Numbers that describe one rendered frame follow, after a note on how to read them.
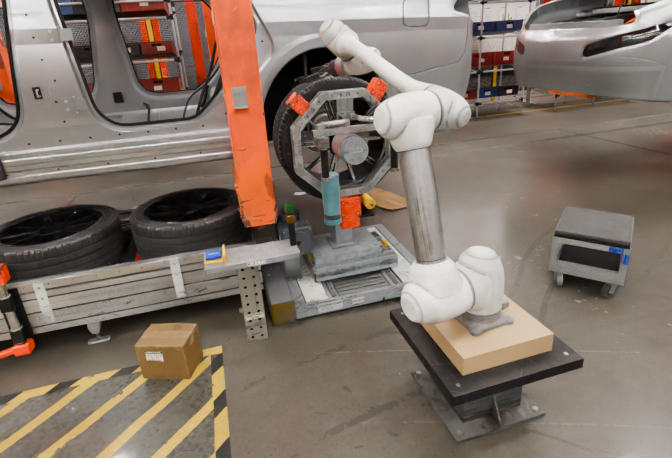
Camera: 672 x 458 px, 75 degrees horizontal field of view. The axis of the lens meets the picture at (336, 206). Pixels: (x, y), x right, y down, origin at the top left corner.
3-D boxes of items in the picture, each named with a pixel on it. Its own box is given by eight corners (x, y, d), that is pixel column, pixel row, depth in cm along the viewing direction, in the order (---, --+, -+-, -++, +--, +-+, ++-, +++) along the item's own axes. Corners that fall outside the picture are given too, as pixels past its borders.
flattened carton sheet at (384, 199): (377, 188, 416) (377, 184, 415) (418, 203, 373) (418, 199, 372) (352, 195, 401) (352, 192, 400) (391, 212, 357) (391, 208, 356)
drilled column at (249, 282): (265, 326, 225) (255, 253, 210) (268, 338, 216) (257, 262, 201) (246, 330, 223) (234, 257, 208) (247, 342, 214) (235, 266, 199)
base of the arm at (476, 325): (524, 319, 159) (526, 306, 157) (474, 337, 151) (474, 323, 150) (490, 295, 175) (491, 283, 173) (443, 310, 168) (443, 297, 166)
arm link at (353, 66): (360, 61, 196) (342, 42, 187) (388, 54, 186) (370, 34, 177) (353, 82, 194) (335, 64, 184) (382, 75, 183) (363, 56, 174)
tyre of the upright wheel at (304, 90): (404, 115, 259) (313, 48, 232) (423, 121, 238) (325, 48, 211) (344, 207, 268) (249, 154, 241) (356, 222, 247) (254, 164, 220)
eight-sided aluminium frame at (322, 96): (392, 185, 243) (391, 84, 224) (397, 188, 237) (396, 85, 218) (296, 200, 230) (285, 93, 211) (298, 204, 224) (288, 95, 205)
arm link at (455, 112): (446, 79, 152) (415, 83, 146) (484, 96, 139) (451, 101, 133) (439, 114, 159) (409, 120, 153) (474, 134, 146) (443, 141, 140)
